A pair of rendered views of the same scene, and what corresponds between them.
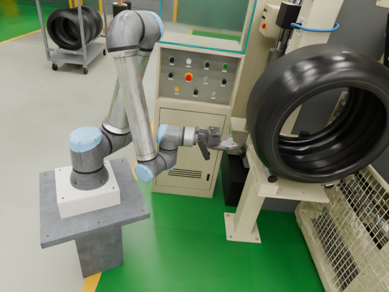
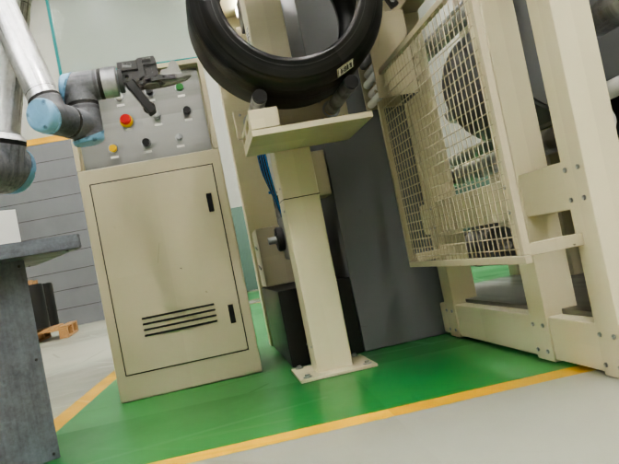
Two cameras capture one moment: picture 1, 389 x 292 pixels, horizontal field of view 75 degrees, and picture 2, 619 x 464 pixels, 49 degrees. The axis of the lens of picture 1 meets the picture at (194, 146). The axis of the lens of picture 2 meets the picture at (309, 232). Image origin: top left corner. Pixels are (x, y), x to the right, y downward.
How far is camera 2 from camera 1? 1.63 m
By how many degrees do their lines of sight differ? 36
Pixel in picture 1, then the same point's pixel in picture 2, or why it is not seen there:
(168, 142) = (77, 87)
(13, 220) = not seen: outside the picture
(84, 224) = not seen: outside the picture
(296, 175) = (281, 63)
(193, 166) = (191, 295)
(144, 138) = (32, 62)
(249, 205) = (309, 281)
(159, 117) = (93, 204)
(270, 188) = (265, 114)
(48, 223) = not seen: outside the picture
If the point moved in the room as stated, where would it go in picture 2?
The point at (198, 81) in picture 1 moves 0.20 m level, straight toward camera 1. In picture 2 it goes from (145, 124) to (138, 113)
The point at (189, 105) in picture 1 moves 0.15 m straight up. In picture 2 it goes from (140, 166) to (133, 128)
